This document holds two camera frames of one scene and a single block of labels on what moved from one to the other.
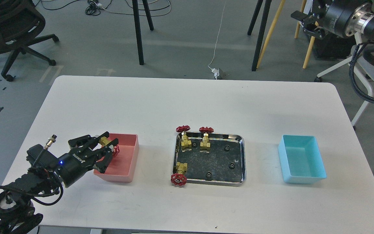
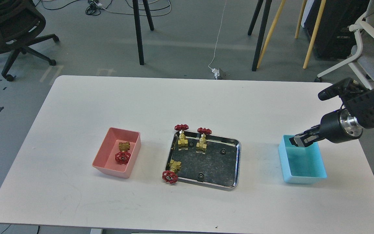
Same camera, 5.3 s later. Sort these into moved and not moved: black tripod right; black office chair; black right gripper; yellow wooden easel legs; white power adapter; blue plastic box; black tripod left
Moved: black right gripper
Not moved: white power adapter; yellow wooden easel legs; black office chair; black tripod left; blue plastic box; black tripod right
